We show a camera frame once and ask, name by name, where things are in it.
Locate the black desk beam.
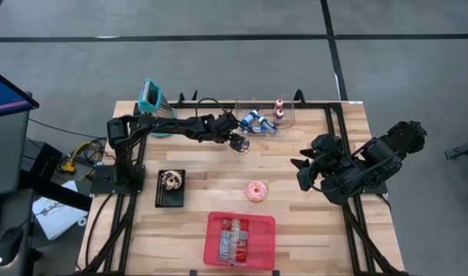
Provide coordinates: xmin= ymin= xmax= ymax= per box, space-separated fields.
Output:
xmin=18 ymin=170 xmax=93 ymax=212

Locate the red snack box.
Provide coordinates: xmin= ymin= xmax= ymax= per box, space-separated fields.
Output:
xmin=217 ymin=217 xmax=250 ymax=264

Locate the large blue paint bottle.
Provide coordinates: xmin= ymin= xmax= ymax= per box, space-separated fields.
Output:
xmin=240 ymin=108 xmax=260 ymax=127

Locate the black computer mouse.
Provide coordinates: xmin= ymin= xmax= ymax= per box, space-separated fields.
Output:
xmin=0 ymin=226 xmax=25 ymax=268

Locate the yellow cable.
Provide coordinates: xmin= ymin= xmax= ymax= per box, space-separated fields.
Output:
xmin=64 ymin=140 xmax=104 ymax=169

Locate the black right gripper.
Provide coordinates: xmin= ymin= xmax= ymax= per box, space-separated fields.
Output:
xmin=290 ymin=133 xmax=348 ymax=192

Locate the black aluminium table frame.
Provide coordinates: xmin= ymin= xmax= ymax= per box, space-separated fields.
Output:
xmin=80 ymin=90 xmax=411 ymax=276

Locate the red plastic bin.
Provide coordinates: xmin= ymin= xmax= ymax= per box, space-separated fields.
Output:
xmin=202 ymin=211 xmax=277 ymax=271

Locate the grey stand foot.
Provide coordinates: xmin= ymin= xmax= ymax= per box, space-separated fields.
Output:
xmin=446 ymin=138 xmax=468 ymax=160

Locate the white paper sheet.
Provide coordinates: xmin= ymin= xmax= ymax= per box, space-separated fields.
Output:
xmin=31 ymin=179 xmax=90 ymax=242

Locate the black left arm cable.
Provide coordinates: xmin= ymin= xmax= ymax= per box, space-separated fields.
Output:
xmin=83 ymin=193 xmax=116 ymax=271

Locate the teal metal box grater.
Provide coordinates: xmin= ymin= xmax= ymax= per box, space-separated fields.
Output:
xmin=137 ymin=78 xmax=177 ymax=138

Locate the chocolate donut with sprinkles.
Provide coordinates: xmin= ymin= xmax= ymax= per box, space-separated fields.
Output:
xmin=160 ymin=170 xmax=184 ymax=192

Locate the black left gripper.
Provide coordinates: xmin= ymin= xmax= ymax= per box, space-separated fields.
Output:
xmin=205 ymin=112 xmax=251 ymax=153

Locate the chocolate donut with white drizzle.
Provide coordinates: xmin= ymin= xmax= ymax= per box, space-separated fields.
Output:
xmin=228 ymin=133 xmax=252 ymax=155

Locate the computer monitor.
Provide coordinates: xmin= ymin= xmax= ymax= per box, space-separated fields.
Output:
xmin=0 ymin=67 xmax=40 ymax=120

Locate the pink frosted donut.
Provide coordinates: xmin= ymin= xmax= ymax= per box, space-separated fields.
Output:
xmin=245 ymin=180 xmax=268 ymax=202

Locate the clear plastic container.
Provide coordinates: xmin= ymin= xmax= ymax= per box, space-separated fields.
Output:
xmin=235 ymin=93 xmax=297 ymax=138

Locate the black floor box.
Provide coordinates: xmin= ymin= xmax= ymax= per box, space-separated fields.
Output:
xmin=25 ymin=141 xmax=62 ymax=181

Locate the black rectangular tray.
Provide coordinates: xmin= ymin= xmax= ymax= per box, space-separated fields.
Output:
xmin=155 ymin=169 xmax=186 ymax=209

